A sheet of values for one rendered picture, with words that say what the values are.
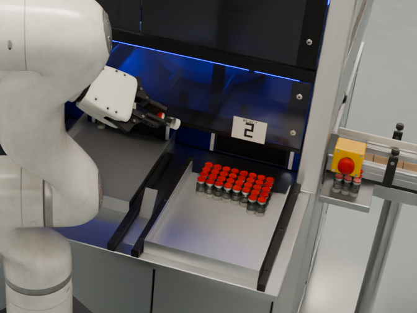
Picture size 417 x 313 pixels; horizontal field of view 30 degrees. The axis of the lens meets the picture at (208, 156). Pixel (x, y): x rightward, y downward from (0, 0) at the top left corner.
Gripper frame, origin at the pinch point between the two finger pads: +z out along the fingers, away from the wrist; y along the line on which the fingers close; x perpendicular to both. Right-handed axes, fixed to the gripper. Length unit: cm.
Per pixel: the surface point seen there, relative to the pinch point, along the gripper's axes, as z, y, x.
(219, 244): 31.1, 12.9, -19.3
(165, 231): 20.9, 11.3, -26.9
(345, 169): 55, -11, -6
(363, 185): 69, -15, -15
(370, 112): 192, -145, -149
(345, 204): 63, -7, -15
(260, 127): 36.5, -19.3, -17.1
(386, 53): 226, -214, -175
